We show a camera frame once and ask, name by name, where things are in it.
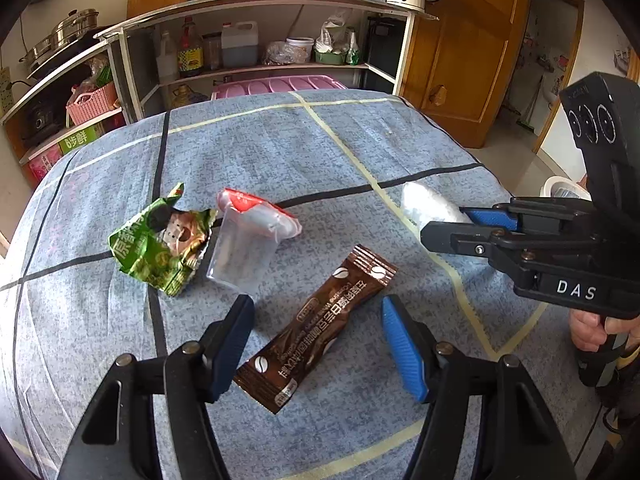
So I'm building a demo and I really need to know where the clear cup with red lid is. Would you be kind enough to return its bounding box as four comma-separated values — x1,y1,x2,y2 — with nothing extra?
206,187,304,292

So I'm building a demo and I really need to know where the white plastic shopping bag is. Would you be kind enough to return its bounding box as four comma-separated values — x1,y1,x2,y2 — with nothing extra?
314,21,361,66

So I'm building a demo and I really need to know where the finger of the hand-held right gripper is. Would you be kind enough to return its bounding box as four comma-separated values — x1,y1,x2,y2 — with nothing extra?
459,198,594,234
420,219,527,281

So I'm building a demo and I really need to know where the pink cardboard box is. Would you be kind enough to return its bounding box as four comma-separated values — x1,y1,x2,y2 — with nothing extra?
27,152,63,186

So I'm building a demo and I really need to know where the green cardboard box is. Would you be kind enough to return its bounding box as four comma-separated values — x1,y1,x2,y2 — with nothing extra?
58,125,103,157

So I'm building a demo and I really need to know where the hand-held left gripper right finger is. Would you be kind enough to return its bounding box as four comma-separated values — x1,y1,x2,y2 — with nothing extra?
381,294,573,480

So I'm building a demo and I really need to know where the white plastic jar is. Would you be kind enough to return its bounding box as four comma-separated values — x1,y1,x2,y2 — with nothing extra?
286,36,315,64

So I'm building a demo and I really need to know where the steel steamer pot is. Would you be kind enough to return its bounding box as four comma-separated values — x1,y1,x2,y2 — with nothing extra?
19,8,101,73

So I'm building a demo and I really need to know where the black induction cooker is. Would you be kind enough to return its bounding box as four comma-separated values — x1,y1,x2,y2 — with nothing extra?
27,30,108,78

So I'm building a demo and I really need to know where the pink woven basket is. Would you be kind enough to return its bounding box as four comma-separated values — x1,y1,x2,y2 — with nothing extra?
66,81,118,127

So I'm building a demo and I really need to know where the dark soy sauce bottle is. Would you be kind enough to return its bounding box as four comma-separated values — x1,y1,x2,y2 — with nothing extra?
177,16,205,78

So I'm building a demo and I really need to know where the clear plastic jar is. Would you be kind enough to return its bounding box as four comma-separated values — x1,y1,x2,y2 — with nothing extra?
202,32,222,71

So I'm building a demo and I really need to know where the yellow cooking oil bottle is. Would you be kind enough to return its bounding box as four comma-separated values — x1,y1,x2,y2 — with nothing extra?
170,85,208,110

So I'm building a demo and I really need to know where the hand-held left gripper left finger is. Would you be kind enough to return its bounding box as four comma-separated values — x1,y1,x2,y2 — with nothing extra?
55,294,257,480

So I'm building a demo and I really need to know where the grey plastic bag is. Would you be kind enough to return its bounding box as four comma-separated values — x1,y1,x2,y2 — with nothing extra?
265,41,296,65

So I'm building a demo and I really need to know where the brown coffee sachet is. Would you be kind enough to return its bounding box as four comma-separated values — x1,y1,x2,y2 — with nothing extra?
232,245,398,415

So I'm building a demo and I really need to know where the person's right hand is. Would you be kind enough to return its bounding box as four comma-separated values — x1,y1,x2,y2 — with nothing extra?
567,307,640,353

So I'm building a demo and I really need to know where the small white shelf unit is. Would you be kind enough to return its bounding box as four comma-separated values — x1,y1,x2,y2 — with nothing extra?
0,37,133,171

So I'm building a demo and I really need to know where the green snack packet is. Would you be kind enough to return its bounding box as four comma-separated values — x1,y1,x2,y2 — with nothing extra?
109,183,218,298

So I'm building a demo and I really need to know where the blue plaid bedsheet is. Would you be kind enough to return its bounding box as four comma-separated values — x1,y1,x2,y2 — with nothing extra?
0,89,606,480

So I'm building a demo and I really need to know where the large white shelf unit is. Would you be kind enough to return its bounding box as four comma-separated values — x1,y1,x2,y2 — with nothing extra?
95,0,441,126

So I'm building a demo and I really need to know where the clear plastic bag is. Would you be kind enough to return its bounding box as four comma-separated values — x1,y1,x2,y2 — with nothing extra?
401,181,468,229

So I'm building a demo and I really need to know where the white plastic bottle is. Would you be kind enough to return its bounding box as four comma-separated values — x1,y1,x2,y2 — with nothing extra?
156,31,179,83

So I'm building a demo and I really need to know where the jerrycan with dark liquid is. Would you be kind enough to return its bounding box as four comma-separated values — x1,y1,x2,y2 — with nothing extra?
220,21,260,68

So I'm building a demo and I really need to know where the white trash bin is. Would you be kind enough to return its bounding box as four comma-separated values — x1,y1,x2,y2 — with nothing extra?
542,175,591,201

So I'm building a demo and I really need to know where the wooden door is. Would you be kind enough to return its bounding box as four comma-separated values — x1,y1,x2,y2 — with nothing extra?
400,0,533,150

